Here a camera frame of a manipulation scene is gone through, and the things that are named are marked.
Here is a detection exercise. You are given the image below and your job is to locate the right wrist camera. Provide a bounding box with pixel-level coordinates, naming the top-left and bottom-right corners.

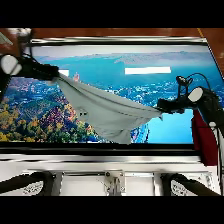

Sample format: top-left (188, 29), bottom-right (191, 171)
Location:
top-left (175, 75), bottom-right (194, 101)

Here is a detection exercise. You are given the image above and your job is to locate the black cable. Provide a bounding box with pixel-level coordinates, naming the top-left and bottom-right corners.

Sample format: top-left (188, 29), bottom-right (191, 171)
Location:
top-left (185, 72), bottom-right (213, 92)

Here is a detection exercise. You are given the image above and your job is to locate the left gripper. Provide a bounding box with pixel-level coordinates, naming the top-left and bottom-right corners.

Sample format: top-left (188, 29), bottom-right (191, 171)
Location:
top-left (38, 63), bottom-right (61, 82)

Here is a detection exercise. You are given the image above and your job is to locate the silver frame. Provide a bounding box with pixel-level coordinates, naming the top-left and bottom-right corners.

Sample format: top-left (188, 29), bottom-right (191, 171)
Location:
top-left (0, 145), bottom-right (224, 197)

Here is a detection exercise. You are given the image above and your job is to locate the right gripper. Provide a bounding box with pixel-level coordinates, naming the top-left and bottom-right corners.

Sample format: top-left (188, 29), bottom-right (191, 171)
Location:
top-left (156, 97), bottom-right (184, 115)

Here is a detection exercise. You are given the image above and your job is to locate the red garment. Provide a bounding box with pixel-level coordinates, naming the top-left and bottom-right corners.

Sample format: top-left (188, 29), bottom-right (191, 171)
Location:
top-left (191, 109), bottom-right (220, 167)

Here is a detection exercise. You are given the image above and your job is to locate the grey T-shirt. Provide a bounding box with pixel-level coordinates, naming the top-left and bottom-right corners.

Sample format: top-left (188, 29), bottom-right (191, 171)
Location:
top-left (54, 71), bottom-right (164, 145)

